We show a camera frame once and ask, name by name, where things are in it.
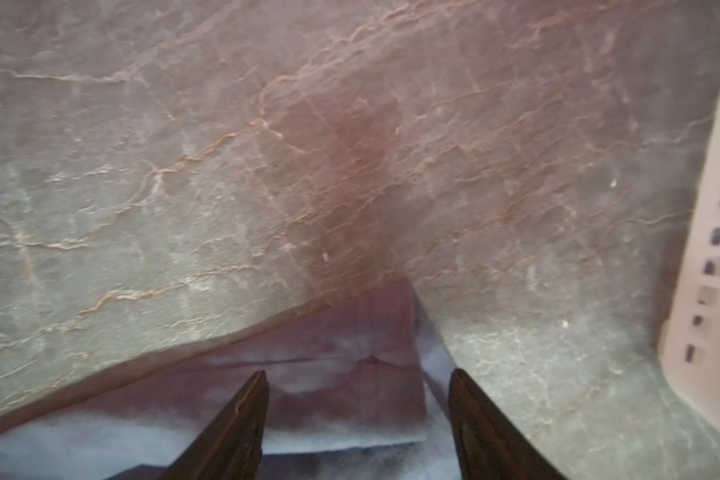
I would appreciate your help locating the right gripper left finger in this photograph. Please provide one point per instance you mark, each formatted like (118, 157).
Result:
(230, 447)

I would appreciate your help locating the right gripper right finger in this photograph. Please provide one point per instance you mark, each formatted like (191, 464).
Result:
(488, 445)

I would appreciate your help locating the grey blue tank top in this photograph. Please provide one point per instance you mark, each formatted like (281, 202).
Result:
(357, 391)

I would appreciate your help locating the white plastic laundry basket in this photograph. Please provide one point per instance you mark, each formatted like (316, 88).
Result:
(689, 344)

